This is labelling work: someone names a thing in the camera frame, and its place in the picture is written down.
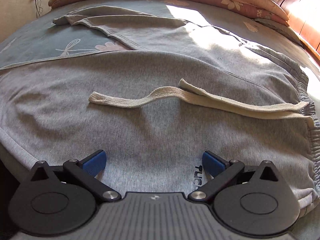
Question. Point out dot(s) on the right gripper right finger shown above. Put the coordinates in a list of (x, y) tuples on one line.
[(252, 201)]

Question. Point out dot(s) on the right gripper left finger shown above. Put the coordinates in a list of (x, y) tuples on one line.
[(54, 200)]

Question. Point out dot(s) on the grey sweatpants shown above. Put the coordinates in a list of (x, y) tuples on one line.
[(46, 114)]

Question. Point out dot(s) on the teal floral bed sheet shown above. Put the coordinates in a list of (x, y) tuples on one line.
[(43, 39)]

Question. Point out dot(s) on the wooden headboard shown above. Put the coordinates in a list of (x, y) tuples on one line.
[(304, 20)]

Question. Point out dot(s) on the cream drawstring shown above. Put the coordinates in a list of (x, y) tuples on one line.
[(199, 97)]

